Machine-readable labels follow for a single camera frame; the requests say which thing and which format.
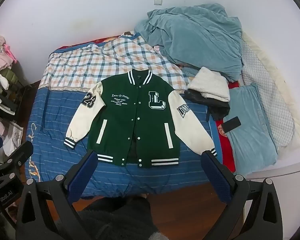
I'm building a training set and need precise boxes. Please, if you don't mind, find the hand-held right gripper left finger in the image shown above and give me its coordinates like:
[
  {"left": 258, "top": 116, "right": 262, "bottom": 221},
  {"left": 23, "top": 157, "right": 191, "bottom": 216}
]
[{"left": 16, "top": 149, "right": 98, "bottom": 240}]

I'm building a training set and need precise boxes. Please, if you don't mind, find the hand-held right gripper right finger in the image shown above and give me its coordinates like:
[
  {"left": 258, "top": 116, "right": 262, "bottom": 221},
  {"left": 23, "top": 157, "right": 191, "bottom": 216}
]
[{"left": 201, "top": 150, "right": 283, "bottom": 240}]

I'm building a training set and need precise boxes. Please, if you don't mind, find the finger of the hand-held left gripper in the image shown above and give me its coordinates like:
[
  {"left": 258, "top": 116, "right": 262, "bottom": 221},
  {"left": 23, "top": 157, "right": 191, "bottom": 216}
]
[{"left": 4, "top": 140, "right": 34, "bottom": 178}]

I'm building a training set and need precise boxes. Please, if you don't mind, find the green varsity jacket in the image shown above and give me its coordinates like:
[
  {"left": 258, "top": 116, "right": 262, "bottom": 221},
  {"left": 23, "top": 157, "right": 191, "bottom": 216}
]
[{"left": 63, "top": 69, "right": 218, "bottom": 168}]

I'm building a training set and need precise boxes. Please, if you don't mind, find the pile of folded clothes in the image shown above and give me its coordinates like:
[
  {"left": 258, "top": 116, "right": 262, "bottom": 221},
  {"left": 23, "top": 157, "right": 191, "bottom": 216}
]
[{"left": 0, "top": 67, "right": 33, "bottom": 117}]

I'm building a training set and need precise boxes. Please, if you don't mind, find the white paper bag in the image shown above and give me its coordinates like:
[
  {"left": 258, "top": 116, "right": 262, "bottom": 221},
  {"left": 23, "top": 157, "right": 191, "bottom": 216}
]
[{"left": 2, "top": 120, "right": 24, "bottom": 157}]

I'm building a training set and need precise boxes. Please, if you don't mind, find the blue striped bed sheet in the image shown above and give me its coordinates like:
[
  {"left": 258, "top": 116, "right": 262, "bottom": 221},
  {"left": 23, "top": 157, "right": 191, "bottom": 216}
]
[{"left": 25, "top": 80, "right": 237, "bottom": 200}]

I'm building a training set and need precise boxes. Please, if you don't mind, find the teal pillow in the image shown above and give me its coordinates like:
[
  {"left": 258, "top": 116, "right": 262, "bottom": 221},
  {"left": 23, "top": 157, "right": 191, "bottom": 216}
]
[{"left": 224, "top": 83, "right": 278, "bottom": 174}]

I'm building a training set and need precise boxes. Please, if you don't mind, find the black phone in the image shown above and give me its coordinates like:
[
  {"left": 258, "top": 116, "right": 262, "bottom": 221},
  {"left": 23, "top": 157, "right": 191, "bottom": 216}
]
[{"left": 221, "top": 116, "right": 241, "bottom": 132}]

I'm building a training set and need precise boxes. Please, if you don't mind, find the person's dark fleece clothing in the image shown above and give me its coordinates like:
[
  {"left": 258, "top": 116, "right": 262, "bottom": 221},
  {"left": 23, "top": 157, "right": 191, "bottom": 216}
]
[{"left": 75, "top": 196, "right": 163, "bottom": 240}]

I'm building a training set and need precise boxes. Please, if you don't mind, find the black garment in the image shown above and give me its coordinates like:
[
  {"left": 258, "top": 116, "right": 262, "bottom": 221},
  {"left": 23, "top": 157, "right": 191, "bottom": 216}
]
[{"left": 184, "top": 90, "right": 231, "bottom": 122}]

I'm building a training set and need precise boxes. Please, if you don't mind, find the white cabinet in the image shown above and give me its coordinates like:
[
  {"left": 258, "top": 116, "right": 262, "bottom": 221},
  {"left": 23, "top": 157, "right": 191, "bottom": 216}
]
[{"left": 244, "top": 159, "right": 300, "bottom": 240}]

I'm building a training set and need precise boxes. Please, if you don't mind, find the white folded cloth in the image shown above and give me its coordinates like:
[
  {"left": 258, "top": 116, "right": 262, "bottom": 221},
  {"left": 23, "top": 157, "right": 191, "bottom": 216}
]
[{"left": 187, "top": 67, "right": 230, "bottom": 102}]

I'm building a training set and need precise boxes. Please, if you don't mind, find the pink hanger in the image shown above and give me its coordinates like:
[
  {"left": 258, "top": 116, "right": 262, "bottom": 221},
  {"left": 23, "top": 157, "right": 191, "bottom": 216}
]
[{"left": 2, "top": 44, "right": 17, "bottom": 64}]

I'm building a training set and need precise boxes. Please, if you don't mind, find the white quilted mattress pad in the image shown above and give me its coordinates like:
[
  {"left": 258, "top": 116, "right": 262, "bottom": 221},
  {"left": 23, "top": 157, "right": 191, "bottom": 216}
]
[{"left": 240, "top": 31, "right": 300, "bottom": 153}]

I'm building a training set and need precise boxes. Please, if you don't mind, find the plaid bed sheet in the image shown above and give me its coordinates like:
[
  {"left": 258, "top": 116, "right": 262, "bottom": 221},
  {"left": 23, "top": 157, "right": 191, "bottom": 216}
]
[{"left": 39, "top": 31, "right": 190, "bottom": 93}]

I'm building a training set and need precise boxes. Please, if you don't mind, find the teal blanket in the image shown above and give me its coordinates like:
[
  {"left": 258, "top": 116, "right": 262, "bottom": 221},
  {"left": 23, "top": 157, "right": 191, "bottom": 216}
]
[{"left": 134, "top": 3, "right": 244, "bottom": 82}]

